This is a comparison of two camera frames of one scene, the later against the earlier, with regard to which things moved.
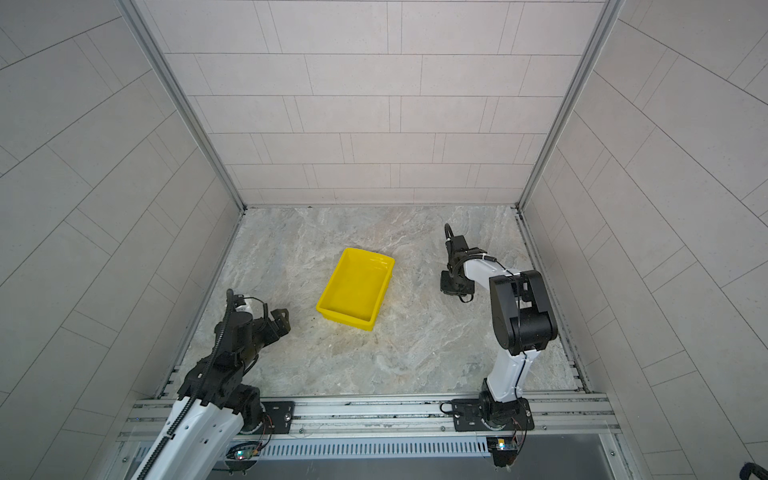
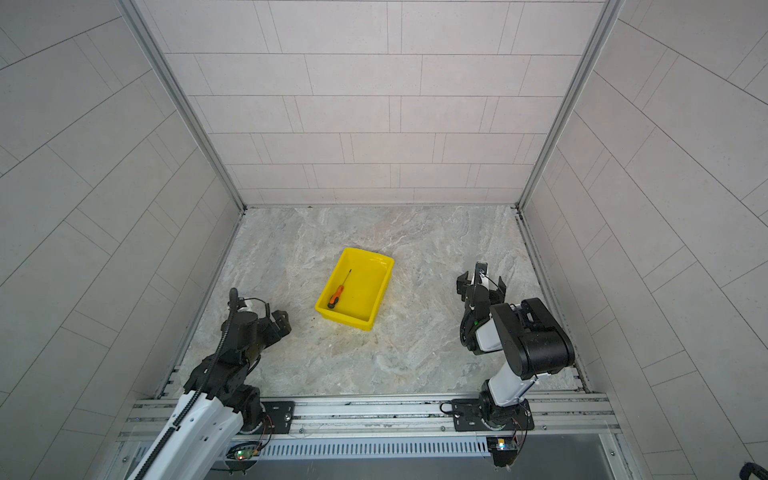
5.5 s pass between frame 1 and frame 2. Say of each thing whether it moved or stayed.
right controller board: stayed
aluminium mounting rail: stayed
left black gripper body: stayed
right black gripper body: moved
